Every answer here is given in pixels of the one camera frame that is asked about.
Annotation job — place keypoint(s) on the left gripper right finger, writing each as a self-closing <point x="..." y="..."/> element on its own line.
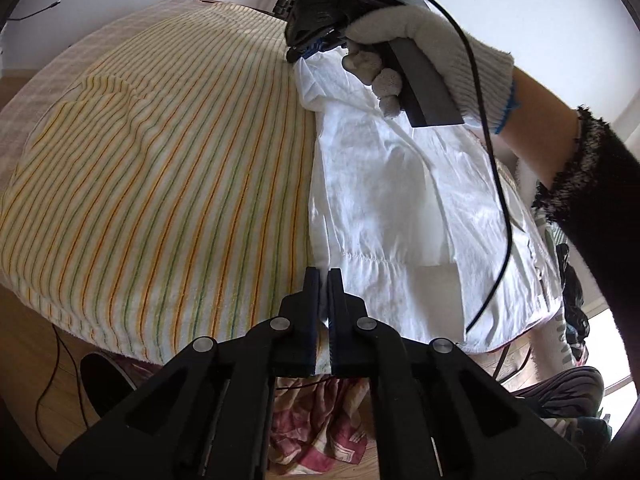
<point x="436" y="413"/>

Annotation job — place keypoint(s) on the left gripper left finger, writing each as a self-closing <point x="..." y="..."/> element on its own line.
<point x="207" y="413"/>

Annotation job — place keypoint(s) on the white shirt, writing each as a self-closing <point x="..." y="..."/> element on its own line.
<point x="421" y="230"/>

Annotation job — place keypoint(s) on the right forearm black sleeve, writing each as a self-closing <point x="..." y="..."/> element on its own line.
<point x="589" y="186"/>

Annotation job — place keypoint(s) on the dark clothes pile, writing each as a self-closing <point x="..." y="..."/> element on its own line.
<point x="577" y="323"/>

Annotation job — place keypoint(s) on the right hand white glove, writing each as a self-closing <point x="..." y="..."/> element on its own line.
<point x="451" y="56"/>

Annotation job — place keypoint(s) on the red patterned cloth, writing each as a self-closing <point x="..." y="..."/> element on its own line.
<point x="317" y="424"/>

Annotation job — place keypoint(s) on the striped yellow green blanket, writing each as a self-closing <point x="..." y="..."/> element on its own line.
<point x="164" y="195"/>

